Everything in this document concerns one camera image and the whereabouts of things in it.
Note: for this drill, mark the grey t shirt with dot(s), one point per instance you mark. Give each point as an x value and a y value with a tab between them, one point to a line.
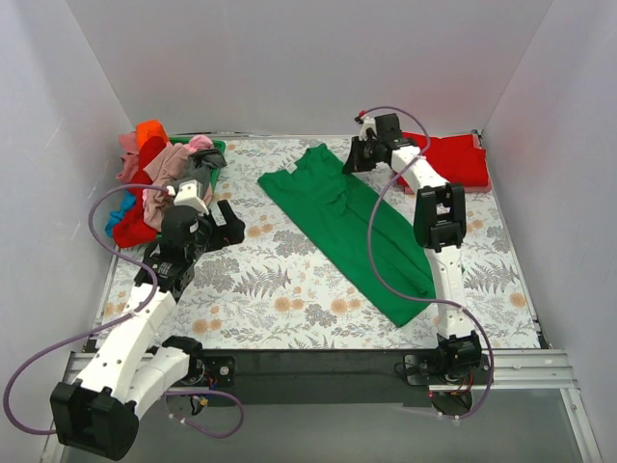
200	166

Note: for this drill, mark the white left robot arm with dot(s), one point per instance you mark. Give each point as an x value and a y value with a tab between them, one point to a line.
100	410

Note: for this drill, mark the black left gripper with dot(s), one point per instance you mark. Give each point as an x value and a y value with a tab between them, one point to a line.
215	227

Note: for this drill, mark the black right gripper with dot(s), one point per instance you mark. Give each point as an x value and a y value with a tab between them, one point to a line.
362	154

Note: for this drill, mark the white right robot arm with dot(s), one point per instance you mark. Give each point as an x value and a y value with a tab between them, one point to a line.
439	228

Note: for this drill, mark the green laundry basket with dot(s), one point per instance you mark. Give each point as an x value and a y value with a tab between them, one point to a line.
166	167

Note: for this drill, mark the blue t shirt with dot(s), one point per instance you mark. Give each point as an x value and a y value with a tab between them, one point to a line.
116	216

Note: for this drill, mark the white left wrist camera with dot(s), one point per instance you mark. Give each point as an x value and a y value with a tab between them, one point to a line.
189	193

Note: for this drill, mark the aluminium frame rail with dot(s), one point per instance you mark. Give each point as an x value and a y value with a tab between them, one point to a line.
510	369

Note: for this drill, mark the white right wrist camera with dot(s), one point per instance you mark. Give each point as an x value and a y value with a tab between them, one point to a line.
367	125

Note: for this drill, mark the floral patterned table mat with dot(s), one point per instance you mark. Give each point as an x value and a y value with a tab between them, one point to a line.
275	290

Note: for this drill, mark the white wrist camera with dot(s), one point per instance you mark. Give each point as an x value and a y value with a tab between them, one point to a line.
367	125
189	193

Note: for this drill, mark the orange t shirt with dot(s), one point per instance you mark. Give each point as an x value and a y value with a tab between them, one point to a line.
150	129

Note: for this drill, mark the green t shirt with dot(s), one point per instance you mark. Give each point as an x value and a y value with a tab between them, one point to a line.
333	210

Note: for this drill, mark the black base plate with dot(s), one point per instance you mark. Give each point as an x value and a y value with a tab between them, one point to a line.
285	377

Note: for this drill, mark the crumpled red t shirt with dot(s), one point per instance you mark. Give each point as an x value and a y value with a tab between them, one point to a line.
132	229

